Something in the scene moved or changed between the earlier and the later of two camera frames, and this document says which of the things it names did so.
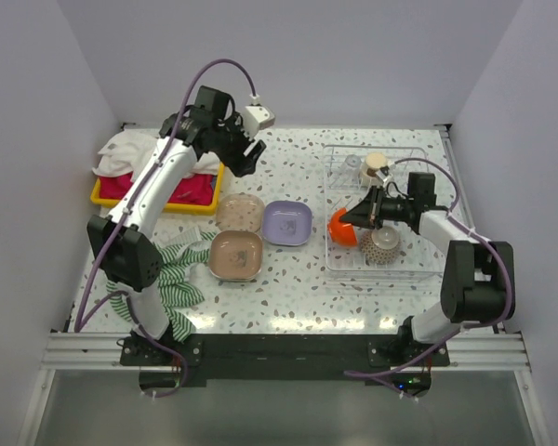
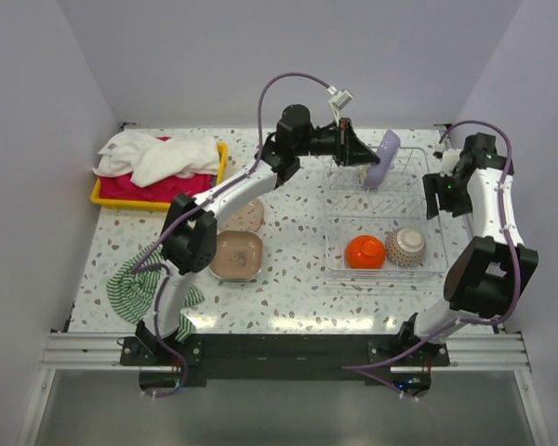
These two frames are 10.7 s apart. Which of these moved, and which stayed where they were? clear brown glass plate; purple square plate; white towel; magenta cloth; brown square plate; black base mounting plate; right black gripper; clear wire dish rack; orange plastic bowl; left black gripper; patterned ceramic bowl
Moved: left black gripper; orange plastic bowl; right black gripper; patterned ceramic bowl; purple square plate
Stayed: clear brown glass plate; clear wire dish rack; magenta cloth; brown square plate; white towel; black base mounting plate
